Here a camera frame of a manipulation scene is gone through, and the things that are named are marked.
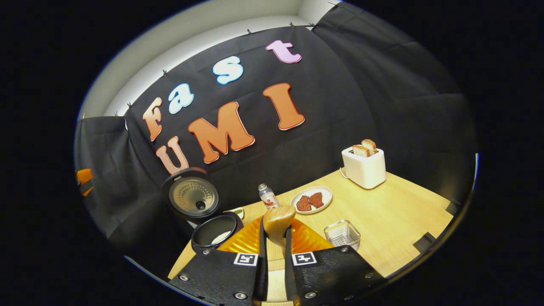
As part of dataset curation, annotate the row of small cloth clips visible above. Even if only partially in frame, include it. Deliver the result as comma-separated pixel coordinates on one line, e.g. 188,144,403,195
81,2,340,119

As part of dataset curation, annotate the wooden spoon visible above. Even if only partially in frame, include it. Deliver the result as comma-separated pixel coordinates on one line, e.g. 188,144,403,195
263,205,297,303

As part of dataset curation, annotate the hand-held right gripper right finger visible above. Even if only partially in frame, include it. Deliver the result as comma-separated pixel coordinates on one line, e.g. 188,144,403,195
284,219,385,306

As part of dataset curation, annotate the grey and beige rice cooker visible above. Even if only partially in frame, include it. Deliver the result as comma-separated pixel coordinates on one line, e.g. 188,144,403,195
161,167,245,255

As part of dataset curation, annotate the clear drink bottle red label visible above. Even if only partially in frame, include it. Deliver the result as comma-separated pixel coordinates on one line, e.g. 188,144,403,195
258,184,280,210

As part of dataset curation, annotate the white plate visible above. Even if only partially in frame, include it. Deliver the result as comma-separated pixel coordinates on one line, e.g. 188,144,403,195
291,186,333,215

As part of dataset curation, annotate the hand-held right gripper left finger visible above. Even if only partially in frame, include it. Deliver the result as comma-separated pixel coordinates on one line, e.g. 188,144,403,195
168,216,269,306

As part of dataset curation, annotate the white toaster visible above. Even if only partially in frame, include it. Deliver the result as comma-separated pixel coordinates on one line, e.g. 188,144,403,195
341,146,386,190

